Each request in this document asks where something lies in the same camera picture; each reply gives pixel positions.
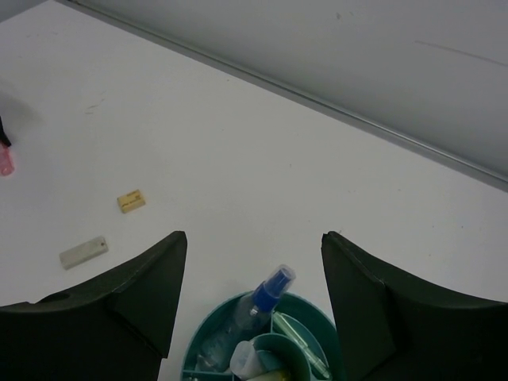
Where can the yellow highlighter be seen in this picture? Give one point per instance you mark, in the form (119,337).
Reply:
(278,375)

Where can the small yellow eraser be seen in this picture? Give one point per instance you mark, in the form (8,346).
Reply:
(131,201)

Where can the beige eraser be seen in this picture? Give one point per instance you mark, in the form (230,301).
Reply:
(83,252)

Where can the blue correction tape pen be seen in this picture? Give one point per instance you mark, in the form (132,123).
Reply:
(246,320)

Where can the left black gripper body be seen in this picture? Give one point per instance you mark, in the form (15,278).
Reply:
(3,137)

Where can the pink highlighter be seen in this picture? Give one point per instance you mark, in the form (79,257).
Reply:
(6,161)

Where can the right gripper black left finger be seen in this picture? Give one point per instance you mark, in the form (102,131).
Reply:
(115,326)

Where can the green highlighter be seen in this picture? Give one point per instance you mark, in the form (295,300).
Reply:
(292,328)

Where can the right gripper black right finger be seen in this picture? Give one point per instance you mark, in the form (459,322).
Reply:
(393,325)

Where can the teal round divided container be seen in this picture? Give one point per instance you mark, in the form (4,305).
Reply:
(275,350)

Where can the blue highlighter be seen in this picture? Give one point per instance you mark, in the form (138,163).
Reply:
(245,362)

